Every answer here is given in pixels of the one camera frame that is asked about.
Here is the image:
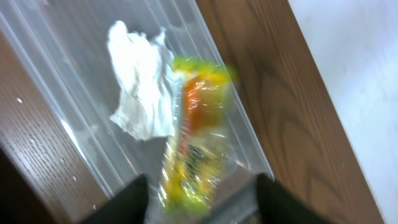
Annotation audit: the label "yellow green snack wrapper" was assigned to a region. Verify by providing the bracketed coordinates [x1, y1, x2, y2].
[159, 56, 237, 215]

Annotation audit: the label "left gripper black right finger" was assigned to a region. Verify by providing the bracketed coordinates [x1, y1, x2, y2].
[256, 173, 330, 224]

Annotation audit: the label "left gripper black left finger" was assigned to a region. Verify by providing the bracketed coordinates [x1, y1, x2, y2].
[81, 174, 149, 224]

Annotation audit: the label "white tissue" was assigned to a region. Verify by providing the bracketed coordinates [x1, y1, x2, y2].
[107, 21, 179, 141]

